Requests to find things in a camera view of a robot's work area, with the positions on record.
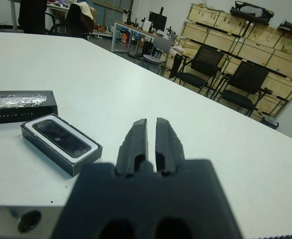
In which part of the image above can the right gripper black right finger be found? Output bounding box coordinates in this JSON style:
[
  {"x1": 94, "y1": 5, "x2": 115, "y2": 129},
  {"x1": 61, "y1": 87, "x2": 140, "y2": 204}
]
[{"x1": 154, "y1": 117, "x2": 186, "y2": 178}]

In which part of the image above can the black office chair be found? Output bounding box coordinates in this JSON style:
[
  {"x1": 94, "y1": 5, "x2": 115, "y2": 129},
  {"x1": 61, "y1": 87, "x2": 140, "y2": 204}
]
[{"x1": 45, "y1": 2, "x2": 96, "y2": 40}]

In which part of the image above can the light wooden crate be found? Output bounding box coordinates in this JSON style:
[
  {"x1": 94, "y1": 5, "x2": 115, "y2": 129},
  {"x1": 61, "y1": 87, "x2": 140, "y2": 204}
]
[
  {"x1": 216, "y1": 11, "x2": 248, "y2": 30},
  {"x1": 237, "y1": 42, "x2": 276, "y2": 62},
  {"x1": 187, "y1": 3, "x2": 220, "y2": 25},
  {"x1": 180, "y1": 21, "x2": 208, "y2": 45},
  {"x1": 246, "y1": 23, "x2": 283, "y2": 48},
  {"x1": 269, "y1": 49, "x2": 292, "y2": 73},
  {"x1": 206, "y1": 28, "x2": 247, "y2": 52}
]

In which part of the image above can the black box lid silver label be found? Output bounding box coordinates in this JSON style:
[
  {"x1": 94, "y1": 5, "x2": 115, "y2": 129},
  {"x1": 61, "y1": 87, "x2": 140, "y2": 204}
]
[{"x1": 0, "y1": 90, "x2": 59, "y2": 125}]

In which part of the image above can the black computer monitor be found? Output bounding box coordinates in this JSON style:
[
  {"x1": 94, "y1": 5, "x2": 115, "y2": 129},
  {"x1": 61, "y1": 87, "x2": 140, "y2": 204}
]
[{"x1": 148, "y1": 11, "x2": 168, "y2": 32}]

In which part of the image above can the grey plastic chair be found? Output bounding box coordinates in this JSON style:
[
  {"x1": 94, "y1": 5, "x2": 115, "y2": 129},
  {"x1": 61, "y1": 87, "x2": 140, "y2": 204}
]
[{"x1": 141, "y1": 36, "x2": 173, "y2": 76}]

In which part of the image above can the white framed desk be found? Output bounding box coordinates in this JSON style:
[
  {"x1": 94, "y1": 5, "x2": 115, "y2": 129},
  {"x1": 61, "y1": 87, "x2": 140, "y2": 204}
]
[{"x1": 111, "y1": 20, "x2": 161, "y2": 53}]

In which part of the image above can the black trash bin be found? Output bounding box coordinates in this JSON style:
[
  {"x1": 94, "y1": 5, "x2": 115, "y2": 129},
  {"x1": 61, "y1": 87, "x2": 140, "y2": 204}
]
[{"x1": 261, "y1": 115, "x2": 280, "y2": 129}]

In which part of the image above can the beige jacket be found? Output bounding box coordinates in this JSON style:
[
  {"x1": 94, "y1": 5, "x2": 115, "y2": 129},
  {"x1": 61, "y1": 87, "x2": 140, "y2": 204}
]
[{"x1": 76, "y1": 1, "x2": 96, "y2": 25}]

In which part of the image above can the black mesh chair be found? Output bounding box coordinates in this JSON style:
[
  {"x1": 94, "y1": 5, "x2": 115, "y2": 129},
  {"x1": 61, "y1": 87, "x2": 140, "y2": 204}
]
[
  {"x1": 169, "y1": 45, "x2": 226, "y2": 98},
  {"x1": 217, "y1": 60, "x2": 272, "y2": 118}
]

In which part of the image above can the black box with white insert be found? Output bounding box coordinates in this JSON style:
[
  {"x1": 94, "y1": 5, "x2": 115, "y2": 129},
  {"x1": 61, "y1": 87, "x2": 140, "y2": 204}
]
[{"x1": 20, "y1": 113, "x2": 103, "y2": 178}]

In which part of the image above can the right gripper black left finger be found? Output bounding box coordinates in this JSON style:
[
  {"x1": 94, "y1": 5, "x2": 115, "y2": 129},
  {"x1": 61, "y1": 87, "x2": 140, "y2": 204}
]
[{"x1": 115, "y1": 118, "x2": 149, "y2": 179}]

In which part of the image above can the person in dark sweater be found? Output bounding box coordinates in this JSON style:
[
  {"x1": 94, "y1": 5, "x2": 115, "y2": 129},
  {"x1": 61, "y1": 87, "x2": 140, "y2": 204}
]
[{"x1": 18, "y1": 0, "x2": 47, "y2": 35}]

